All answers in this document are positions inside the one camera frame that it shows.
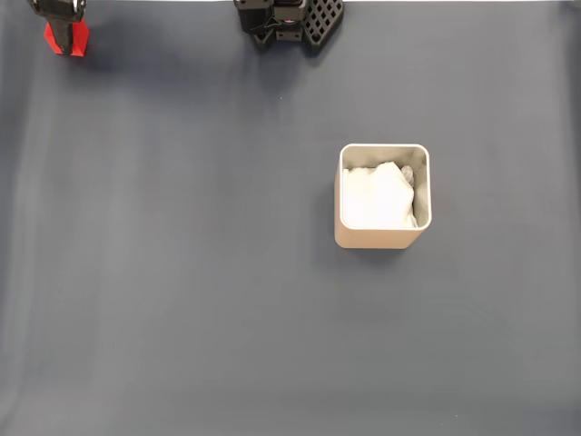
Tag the red cube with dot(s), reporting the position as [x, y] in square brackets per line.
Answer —
[81, 43]

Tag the beige square box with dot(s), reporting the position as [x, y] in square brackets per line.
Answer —
[381, 238]

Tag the white crumpled tissue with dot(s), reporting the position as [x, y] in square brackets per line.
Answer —
[377, 200]

